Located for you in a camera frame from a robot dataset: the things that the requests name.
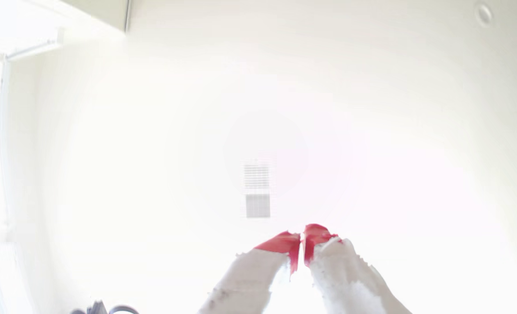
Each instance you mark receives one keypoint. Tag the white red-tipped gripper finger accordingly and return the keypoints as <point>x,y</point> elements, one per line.
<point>345,279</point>
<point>252,279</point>

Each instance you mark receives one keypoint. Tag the white ceiling air vent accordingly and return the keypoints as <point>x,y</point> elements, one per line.
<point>257,192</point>

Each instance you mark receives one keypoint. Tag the round white smoke detector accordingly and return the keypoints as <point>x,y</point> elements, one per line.
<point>483,14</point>

